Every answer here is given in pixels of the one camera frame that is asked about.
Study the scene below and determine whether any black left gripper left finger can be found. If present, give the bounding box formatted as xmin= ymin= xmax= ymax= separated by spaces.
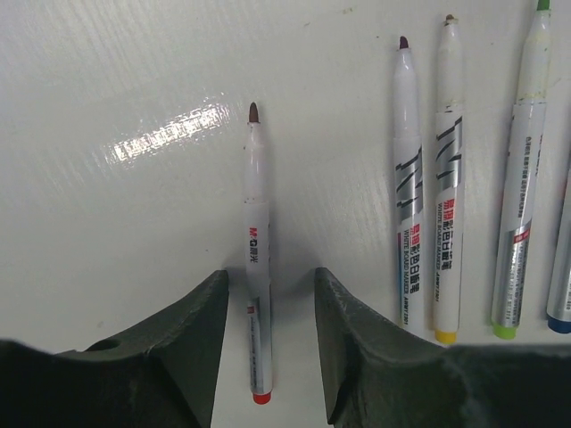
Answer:
xmin=1 ymin=270 xmax=228 ymax=427

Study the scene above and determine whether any green whiteboard marker pen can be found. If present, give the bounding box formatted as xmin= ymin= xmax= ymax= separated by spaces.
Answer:
xmin=491 ymin=1 xmax=551 ymax=340

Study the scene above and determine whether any magenta whiteboard marker pen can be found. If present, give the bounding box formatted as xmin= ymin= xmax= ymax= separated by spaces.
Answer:
xmin=393 ymin=36 xmax=426 ymax=338

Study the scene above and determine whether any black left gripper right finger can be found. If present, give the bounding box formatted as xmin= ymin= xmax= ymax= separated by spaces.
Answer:
xmin=314 ymin=267 xmax=570 ymax=427

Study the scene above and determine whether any red whiteboard marker pen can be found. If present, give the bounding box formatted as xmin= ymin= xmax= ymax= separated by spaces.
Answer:
xmin=244 ymin=103 xmax=273 ymax=405

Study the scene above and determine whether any blue whiteboard marker pen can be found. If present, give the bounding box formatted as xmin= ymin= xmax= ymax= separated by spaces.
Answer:
xmin=546 ymin=168 xmax=570 ymax=334

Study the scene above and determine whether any yellow whiteboard marker pen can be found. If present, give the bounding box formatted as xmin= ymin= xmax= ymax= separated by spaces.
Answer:
xmin=434 ymin=14 xmax=465 ymax=345

